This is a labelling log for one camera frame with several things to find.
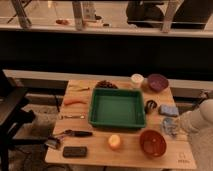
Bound blue grey towel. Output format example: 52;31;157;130
163;118;180;137

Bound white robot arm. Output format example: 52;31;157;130
180;99;213;171

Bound blue plastic cup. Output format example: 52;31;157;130
160;117;179;136

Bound dark red grapes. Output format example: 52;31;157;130
95;80;118;89

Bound green plastic tray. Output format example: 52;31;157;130
88;88;146;129

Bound white lidded container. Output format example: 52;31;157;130
131;74;144;89

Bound orange carrot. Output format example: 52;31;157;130
64;99;86;106

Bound purple bowl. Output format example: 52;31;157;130
147;74;169;92

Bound yellow apple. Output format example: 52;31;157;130
108;134;122;150

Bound blue sponge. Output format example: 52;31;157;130
159;105;179;117

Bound red bowl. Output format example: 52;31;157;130
139;130;167;157

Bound black rectangular block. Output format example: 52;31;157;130
63;146;87;158

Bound small metal cube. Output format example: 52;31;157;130
45;137;61;149

